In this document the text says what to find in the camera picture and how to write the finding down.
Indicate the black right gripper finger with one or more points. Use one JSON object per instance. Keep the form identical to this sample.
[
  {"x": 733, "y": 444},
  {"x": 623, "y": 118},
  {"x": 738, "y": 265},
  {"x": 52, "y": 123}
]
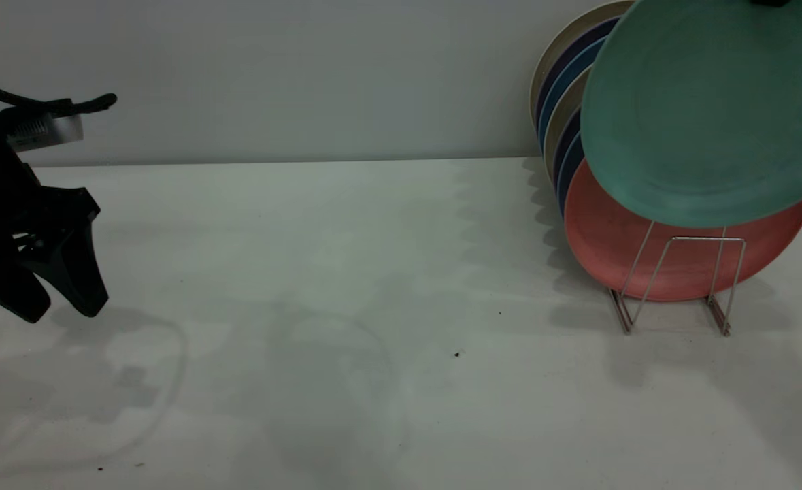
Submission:
[{"x": 771, "y": 2}]

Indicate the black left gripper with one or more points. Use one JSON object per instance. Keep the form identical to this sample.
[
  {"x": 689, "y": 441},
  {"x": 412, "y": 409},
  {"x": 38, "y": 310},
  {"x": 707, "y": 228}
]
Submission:
[{"x": 13, "y": 204}]

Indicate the green round plate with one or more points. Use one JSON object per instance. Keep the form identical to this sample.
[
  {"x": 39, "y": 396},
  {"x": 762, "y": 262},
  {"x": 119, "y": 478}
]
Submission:
[{"x": 707, "y": 116}]

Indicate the teal blue plate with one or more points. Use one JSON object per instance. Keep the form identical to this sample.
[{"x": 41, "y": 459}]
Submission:
[{"x": 571, "y": 64}]

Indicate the dark purple plate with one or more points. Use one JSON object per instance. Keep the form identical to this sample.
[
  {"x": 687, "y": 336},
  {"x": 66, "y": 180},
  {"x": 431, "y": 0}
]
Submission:
[
  {"x": 559, "y": 146},
  {"x": 552, "y": 64}
]

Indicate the beige plate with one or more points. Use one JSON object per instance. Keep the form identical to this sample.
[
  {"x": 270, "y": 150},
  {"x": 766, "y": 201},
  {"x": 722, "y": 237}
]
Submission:
[
  {"x": 539, "y": 64},
  {"x": 559, "y": 109}
]

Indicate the navy blue plate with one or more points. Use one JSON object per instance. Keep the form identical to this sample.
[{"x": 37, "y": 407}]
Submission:
[{"x": 569, "y": 153}]

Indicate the pink round plate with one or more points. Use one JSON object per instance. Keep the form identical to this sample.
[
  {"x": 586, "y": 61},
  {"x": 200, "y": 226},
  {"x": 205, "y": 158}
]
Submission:
[{"x": 605, "y": 238}]

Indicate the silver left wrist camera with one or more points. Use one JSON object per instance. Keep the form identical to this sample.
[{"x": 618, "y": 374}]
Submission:
[{"x": 57, "y": 129}]

